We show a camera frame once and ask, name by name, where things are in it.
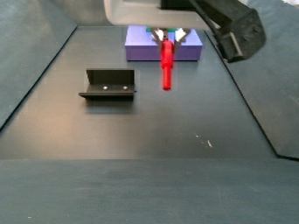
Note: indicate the purple base board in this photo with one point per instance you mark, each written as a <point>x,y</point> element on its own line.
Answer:
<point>142,48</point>

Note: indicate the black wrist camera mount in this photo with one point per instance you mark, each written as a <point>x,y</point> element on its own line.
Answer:
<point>234,22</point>

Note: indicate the red peg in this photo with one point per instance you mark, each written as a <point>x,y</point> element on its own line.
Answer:
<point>167,64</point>

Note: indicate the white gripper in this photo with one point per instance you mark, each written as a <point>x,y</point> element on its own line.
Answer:
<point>146,12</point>

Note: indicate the black U-shaped holder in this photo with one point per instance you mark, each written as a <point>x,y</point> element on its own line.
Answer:
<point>114,78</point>

